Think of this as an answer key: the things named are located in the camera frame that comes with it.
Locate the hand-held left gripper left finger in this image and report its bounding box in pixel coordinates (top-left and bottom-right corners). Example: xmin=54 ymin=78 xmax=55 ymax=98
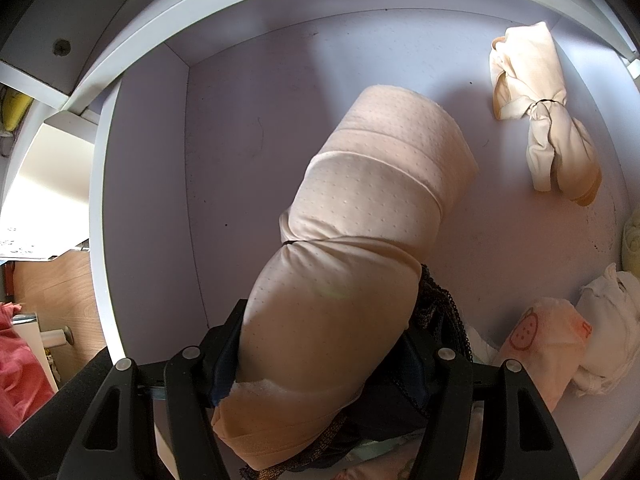
xmin=55 ymin=299 xmax=249 ymax=480

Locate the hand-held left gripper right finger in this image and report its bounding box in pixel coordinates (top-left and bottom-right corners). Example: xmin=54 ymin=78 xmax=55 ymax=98
xmin=390 ymin=332 xmax=581 ymax=480

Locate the dark blue lace garment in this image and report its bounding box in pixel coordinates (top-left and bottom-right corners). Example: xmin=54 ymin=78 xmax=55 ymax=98
xmin=239 ymin=262 xmax=475 ymax=476

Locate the pink print white roll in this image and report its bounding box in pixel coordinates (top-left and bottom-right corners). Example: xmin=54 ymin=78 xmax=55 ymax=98
xmin=487 ymin=296 xmax=593 ymax=413

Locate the large beige garment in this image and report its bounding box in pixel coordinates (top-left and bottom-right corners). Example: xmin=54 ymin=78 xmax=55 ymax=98
xmin=210 ymin=85 xmax=480 ymax=472

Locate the white cloth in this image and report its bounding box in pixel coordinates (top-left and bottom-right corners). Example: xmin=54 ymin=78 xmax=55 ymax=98
xmin=570 ymin=262 xmax=640 ymax=398

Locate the white desk drawer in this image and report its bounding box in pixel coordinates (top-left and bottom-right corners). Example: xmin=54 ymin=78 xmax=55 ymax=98
xmin=65 ymin=0 xmax=640 ymax=480

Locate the pale yellow cloth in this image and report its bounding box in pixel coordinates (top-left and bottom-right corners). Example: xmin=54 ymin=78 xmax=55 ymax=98
xmin=620 ymin=207 xmax=640 ymax=268

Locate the cream cloth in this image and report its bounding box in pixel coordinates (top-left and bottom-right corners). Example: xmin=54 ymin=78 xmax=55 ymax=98
xmin=489 ymin=21 xmax=602 ymax=207

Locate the red ruffled cloth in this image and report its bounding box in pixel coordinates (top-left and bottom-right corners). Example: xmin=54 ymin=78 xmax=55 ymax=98
xmin=0 ymin=300 xmax=56 ymax=436

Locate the yellow plastic object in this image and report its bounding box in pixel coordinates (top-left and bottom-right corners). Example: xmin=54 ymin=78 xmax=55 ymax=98
xmin=0 ymin=87 xmax=33 ymax=133

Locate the white metal chair frame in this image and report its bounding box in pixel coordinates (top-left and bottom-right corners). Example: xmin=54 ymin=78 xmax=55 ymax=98
xmin=10 ymin=310 xmax=76 ymax=396

